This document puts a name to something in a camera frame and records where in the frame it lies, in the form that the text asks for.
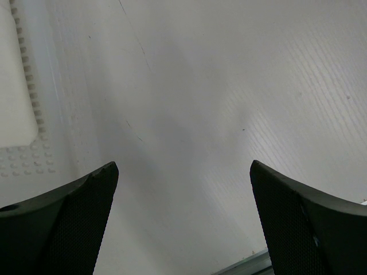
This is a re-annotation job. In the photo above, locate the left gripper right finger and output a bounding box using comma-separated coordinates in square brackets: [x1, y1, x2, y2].
[250, 160, 366, 274]

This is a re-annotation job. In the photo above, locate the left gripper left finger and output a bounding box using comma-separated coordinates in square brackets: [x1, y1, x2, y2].
[1, 162, 119, 274]

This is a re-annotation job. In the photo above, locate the large white plastic basket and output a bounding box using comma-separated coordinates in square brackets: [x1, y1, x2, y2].
[1, 1, 100, 188]

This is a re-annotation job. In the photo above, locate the aluminium mounting rail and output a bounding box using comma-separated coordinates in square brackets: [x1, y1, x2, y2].
[215, 249, 274, 275]

